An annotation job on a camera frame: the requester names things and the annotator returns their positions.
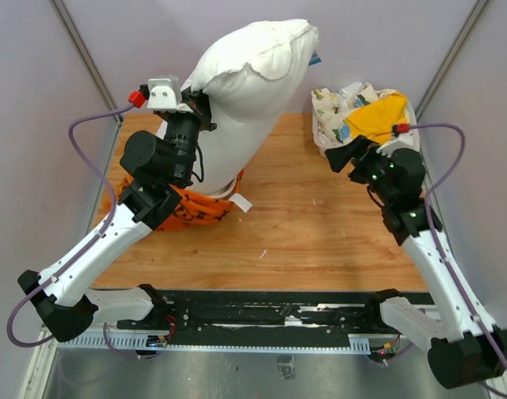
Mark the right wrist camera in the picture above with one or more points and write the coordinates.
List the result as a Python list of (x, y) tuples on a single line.
[(404, 136)]

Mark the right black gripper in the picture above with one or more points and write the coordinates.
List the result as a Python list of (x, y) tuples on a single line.
[(361, 149)]

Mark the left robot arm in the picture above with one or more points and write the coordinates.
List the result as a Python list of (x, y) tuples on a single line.
[(160, 168)]

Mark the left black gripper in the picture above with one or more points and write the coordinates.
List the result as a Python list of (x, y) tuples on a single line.
[(200, 103)]

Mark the right aluminium frame post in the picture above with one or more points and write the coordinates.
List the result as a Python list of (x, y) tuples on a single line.
[(467, 28)]

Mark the left aluminium frame post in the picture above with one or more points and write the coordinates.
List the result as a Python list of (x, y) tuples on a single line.
[(65, 18)]

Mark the white slotted cable duct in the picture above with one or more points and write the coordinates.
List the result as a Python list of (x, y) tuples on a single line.
[(216, 339)]

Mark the aluminium frame post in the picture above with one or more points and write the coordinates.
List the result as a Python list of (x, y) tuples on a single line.
[(65, 18), (467, 28)]

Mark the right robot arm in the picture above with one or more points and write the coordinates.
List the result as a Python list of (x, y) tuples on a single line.
[(465, 345)]

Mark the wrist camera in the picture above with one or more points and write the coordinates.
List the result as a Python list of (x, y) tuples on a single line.
[(160, 94), (404, 136)]

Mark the white printed cloth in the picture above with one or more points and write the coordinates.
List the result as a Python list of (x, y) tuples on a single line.
[(334, 118)]

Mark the orange patterned pillowcase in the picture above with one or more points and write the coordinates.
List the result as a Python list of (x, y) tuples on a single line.
[(199, 210)]

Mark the white plastic basket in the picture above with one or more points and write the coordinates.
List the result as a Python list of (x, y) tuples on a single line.
[(324, 145)]

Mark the yellow cloth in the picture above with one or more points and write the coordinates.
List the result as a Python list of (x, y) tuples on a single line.
[(374, 118)]

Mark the white pillow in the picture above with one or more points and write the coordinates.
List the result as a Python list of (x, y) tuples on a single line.
[(250, 76)]

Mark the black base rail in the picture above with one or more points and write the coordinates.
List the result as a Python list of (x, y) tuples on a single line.
[(346, 312)]

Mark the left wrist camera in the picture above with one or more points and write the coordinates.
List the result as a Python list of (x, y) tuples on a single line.
[(160, 94)]

